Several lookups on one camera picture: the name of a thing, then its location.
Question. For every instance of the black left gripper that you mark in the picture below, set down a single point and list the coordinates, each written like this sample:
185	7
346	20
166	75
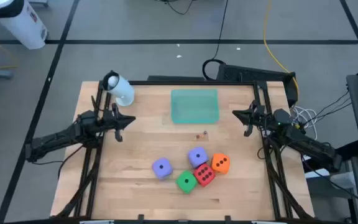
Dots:
110	119

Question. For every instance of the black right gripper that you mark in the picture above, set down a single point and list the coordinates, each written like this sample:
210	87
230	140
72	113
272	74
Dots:
261	119

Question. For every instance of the orange foam die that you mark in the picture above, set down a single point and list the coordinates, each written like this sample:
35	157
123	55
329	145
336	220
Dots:
220	163

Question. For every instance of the purple foam die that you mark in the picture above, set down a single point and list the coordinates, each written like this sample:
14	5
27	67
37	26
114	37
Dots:
162	168
197	157

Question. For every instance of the red foam die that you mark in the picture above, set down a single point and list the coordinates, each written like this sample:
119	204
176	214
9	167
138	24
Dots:
204	175

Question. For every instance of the green foam die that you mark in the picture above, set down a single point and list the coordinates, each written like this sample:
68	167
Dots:
186	182

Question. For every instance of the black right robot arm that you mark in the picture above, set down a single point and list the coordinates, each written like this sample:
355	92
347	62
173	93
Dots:
309	146

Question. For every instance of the teal translucent plastic bin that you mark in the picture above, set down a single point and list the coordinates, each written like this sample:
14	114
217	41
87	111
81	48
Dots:
194	105

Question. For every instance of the white paper label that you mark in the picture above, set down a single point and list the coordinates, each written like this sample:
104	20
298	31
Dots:
317	173

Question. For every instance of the black table clamp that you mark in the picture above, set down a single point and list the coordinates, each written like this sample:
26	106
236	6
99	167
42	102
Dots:
140	217
227	218

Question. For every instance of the white cylindrical air purifier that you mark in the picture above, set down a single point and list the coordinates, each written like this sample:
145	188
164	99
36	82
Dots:
20	25

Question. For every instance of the black aluminium table frame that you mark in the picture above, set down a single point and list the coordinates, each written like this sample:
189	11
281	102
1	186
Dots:
228	83

